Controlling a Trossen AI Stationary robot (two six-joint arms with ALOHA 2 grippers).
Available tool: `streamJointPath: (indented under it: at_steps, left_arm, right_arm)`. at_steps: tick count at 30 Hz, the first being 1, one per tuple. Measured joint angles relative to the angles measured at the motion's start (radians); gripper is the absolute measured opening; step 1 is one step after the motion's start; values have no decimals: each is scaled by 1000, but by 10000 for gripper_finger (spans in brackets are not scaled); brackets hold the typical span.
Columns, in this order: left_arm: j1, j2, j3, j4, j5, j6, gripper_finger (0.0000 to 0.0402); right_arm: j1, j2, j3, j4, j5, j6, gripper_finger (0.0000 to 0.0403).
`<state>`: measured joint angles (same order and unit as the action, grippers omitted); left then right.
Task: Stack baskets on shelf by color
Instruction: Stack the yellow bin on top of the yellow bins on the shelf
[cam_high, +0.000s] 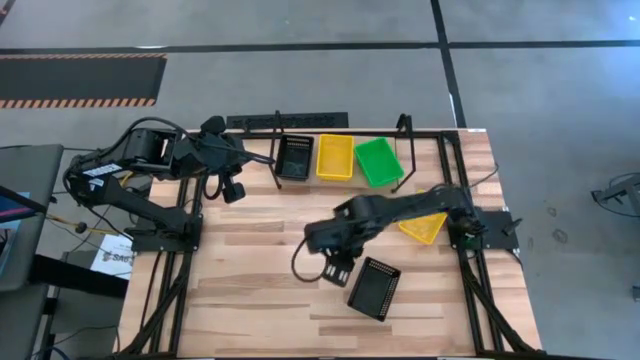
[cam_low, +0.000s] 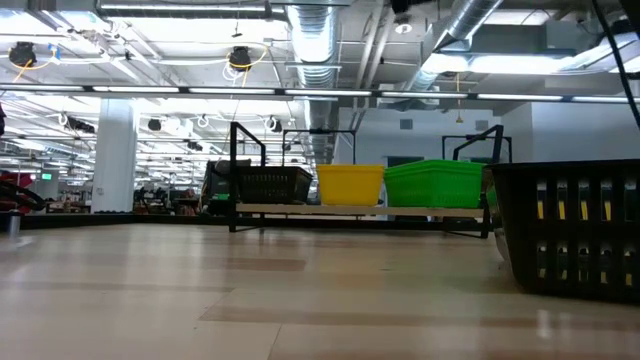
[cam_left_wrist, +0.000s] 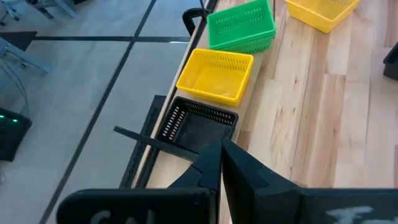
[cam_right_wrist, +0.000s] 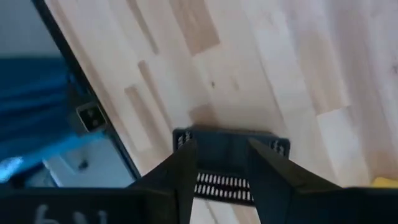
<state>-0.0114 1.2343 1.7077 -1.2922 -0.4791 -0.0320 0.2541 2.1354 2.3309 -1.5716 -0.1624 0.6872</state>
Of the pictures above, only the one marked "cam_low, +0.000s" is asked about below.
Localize wooden shelf with black frame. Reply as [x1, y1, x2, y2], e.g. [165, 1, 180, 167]
[228, 121, 505, 240]

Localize black equipment box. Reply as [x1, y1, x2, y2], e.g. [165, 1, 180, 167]
[201, 158, 252, 217]

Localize green plastic basket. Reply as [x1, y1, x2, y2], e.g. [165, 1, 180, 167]
[384, 169, 496, 210]
[383, 164, 486, 173]
[387, 159, 484, 167]

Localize black metal table frame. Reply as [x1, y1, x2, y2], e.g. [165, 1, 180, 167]
[0, 212, 501, 233]

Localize background workbenches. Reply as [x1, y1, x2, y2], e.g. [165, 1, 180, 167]
[133, 185, 202, 216]

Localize black plastic basket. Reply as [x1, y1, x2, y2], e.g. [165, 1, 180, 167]
[483, 158, 640, 305]
[236, 165, 315, 174]
[237, 168, 315, 205]

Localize white building column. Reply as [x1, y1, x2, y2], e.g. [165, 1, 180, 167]
[91, 97, 140, 215]

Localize black background station frame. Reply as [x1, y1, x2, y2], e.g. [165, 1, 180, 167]
[281, 127, 357, 167]
[441, 133, 514, 164]

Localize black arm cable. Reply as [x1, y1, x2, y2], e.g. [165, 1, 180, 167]
[591, 0, 640, 130]

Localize long LED light bar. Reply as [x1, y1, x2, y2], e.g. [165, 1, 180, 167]
[0, 83, 640, 105]

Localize red machine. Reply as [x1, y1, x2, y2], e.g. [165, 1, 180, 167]
[0, 169, 37, 214]

